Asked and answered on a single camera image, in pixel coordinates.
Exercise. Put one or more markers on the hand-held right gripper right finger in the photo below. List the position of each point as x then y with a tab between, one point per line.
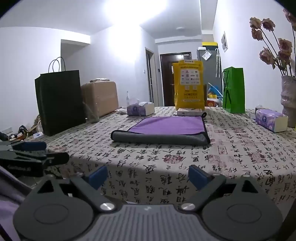
196	177

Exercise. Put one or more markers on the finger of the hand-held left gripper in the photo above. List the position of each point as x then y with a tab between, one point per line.
30	146
54	158

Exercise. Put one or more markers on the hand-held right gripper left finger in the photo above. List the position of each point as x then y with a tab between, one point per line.
99	176

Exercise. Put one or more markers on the purple and grey towel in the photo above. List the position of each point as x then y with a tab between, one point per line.
166	126

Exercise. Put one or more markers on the clutter of small goods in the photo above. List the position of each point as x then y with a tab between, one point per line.
22	133

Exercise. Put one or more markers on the purple clothing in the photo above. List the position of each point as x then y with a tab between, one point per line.
9	208

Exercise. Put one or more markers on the black paper bag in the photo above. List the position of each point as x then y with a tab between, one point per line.
60	104

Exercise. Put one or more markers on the clear plastic bag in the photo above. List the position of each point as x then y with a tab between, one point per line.
92	117

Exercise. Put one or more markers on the flat white box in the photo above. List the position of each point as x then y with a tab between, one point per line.
190	112

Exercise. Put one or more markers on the purple tissue pack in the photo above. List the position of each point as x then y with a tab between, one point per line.
138	109
270	119

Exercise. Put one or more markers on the brown cardboard box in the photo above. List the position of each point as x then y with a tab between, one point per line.
101	97

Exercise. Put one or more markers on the white bottle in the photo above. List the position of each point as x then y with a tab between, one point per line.
127	99

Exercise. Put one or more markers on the yellow plastic bag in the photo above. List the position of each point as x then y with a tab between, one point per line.
188	85

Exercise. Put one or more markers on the green paper bag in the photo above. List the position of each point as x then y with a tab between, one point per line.
234	90

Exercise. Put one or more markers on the dark wooden door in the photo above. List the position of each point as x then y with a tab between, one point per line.
166	81

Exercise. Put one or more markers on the grey refrigerator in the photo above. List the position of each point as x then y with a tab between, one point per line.
208	69

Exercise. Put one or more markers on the textured white vase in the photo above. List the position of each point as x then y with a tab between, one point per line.
289	99

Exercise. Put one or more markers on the yellow box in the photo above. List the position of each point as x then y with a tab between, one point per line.
209	44

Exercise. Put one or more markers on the ceiling lamp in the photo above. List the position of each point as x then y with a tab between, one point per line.
180	28

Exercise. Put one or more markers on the dried roses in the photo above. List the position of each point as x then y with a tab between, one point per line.
283	46

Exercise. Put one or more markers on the wall picture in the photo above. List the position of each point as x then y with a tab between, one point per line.
224	41

